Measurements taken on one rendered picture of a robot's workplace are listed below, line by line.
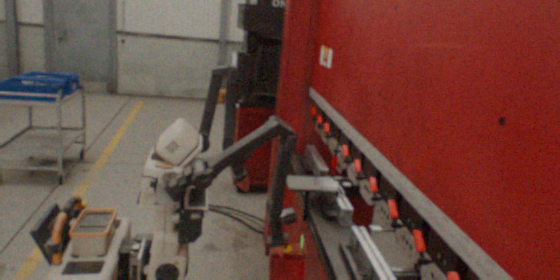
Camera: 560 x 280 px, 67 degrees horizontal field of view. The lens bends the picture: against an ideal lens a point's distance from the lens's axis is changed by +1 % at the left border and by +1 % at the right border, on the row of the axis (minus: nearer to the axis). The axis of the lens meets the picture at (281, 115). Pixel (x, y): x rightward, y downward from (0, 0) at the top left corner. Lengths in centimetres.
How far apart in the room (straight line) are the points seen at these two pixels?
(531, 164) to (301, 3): 229
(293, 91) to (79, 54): 667
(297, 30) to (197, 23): 600
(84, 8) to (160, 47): 154
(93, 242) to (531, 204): 163
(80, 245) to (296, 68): 181
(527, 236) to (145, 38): 845
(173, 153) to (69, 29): 757
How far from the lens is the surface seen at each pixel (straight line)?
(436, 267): 129
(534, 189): 96
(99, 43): 913
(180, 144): 179
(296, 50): 303
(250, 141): 165
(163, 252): 199
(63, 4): 924
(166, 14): 892
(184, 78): 903
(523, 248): 100
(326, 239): 208
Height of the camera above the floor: 188
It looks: 13 degrees down
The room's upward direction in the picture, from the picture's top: 6 degrees clockwise
